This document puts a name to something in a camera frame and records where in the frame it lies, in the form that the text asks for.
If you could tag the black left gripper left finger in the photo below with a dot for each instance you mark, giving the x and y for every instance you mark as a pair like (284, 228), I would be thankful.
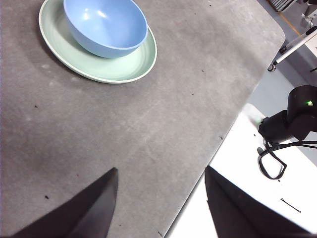
(81, 218)

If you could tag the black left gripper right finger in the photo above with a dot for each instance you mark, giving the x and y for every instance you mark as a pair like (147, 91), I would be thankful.
(235, 218)

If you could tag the green round plate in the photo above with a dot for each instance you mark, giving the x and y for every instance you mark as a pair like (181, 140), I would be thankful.
(111, 69)

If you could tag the blue ribbed bowl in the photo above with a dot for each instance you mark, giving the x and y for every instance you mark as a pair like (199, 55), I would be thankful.
(106, 29)

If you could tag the small black pin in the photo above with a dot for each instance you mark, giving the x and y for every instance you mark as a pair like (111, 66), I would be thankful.
(291, 205)

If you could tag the white equipment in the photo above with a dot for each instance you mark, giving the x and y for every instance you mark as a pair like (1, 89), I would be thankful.
(310, 15)

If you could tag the grey ribbed object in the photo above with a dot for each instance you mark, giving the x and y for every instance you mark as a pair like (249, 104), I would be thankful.
(282, 3)

